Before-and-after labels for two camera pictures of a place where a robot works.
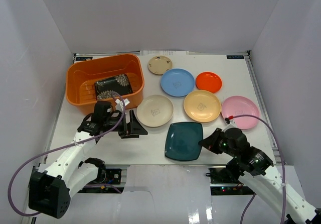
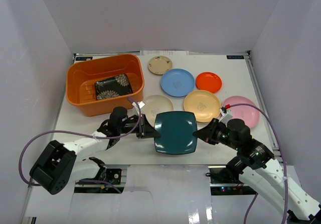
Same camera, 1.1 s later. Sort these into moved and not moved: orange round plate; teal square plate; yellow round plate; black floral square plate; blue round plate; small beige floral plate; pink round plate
Moved: teal square plate
Not moved: yellow round plate; pink round plate; blue round plate; black floral square plate; orange round plate; small beige floral plate
